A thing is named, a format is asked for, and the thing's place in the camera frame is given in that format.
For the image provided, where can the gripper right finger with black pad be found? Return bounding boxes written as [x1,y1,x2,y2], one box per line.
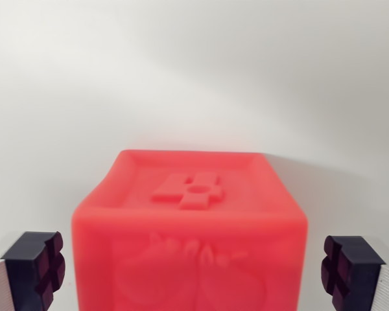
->
[320,235,389,311]

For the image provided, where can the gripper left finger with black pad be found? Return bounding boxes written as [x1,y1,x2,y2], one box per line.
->
[0,231,66,311]

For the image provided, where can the red embossed cube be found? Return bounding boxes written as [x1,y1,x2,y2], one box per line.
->
[70,148,309,311]

